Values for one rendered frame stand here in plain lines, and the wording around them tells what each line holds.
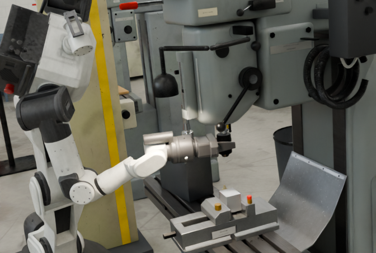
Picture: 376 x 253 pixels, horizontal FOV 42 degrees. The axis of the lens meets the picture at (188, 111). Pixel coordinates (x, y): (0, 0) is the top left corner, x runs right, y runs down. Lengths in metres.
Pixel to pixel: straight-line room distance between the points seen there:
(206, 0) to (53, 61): 0.54
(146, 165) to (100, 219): 1.95
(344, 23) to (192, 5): 0.41
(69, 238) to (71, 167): 0.67
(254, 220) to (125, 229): 1.97
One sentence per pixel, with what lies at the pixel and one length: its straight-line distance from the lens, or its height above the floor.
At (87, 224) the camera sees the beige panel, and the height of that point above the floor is 0.25.
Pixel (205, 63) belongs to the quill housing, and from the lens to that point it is 1.46.
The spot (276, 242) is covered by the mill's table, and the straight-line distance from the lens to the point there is 1.66.
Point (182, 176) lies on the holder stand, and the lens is 1.95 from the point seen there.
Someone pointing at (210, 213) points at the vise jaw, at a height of 1.01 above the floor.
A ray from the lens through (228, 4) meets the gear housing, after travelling 1.43.
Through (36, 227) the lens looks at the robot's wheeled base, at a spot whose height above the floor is 0.74.
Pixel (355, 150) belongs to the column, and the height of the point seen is 1.17.
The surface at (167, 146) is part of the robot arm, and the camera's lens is 1.58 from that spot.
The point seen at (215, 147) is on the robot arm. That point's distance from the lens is 1.56.
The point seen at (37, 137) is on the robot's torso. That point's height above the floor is 1.24.
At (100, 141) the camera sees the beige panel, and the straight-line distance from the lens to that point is 3.30.
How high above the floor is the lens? 1.74
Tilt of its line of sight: 14 degrees down
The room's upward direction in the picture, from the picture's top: 6 degrees counter-clockwise
